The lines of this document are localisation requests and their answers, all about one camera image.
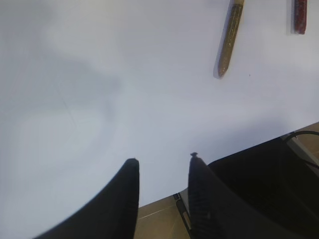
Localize gold glitter pen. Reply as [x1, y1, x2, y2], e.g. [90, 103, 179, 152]
[214, 0, 245, 79]

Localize black base under table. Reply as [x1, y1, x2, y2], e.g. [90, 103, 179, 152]
[171, 130, 319, 239]

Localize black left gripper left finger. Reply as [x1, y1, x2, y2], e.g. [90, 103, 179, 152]
[38, 158, 140, 239]

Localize red glitter pen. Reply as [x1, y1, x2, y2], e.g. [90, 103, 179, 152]
[293, 0, 308, 35]

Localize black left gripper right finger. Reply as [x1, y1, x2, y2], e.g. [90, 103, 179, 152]
[188, 153, 287, 239]

